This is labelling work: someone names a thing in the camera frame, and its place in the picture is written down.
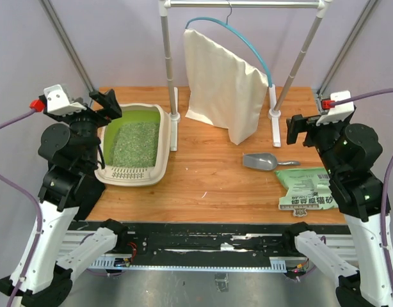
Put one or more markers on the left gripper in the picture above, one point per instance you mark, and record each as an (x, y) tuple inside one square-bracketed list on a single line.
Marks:
[(107, 101)]

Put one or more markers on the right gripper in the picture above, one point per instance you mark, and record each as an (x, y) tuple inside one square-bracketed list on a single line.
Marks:
[(298, 123)]

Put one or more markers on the grey metal scoop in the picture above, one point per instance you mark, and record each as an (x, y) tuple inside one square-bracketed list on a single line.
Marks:
[(265, 161)]

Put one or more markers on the green cat litter bag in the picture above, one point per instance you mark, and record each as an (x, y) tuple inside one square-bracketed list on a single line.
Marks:
[(306, 189)]

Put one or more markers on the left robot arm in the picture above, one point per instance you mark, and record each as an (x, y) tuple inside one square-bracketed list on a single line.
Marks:
[(69, 191)]

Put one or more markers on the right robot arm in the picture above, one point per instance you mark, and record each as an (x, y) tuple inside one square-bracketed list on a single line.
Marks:
[(348, 152)]

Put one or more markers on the cream green litter box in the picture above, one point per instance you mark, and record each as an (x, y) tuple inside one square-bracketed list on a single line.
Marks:
[(135, 147)]

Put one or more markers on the cream cloth bag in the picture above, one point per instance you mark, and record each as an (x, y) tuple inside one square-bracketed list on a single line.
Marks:
[(226, 91)]

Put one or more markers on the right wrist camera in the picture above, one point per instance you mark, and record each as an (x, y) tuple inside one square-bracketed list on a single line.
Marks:
[(337, 113)]

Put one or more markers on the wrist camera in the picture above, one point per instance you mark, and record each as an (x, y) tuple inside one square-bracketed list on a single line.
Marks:
[(59, 103), (337, 113)]

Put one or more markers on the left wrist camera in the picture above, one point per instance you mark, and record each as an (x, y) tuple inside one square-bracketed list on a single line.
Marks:
[(59, 103)]

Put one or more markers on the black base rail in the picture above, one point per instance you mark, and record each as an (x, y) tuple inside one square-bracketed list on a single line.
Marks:
[(210, 246)]

